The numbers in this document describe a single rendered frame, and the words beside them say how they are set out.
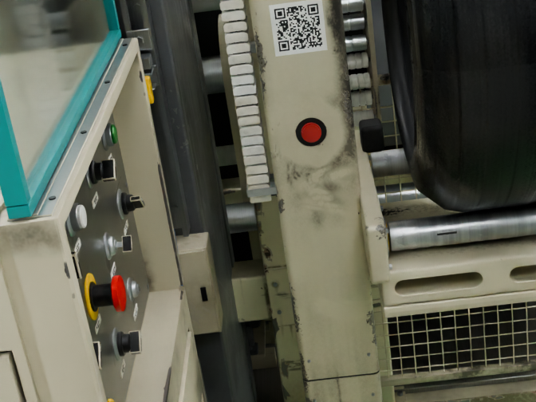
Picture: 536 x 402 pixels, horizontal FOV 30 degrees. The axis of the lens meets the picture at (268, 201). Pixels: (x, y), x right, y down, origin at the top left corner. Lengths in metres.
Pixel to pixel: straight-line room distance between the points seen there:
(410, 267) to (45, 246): 0.77
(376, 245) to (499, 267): 0.19
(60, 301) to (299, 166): 0.72
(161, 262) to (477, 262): 0.46
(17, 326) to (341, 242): 0.79
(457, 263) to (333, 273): 0.21
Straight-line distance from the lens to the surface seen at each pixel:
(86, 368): 0.89
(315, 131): 1.49
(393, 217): 1.79
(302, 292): 1.61
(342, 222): 1.55
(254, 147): 1.51
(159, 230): 1.41
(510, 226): 1.51
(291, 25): 1.44
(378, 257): 1.46
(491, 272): 1.51
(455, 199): 1.44
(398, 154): 1.75
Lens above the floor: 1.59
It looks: 24 degrees down
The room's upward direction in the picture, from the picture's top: 8 degrees counter-clockwise
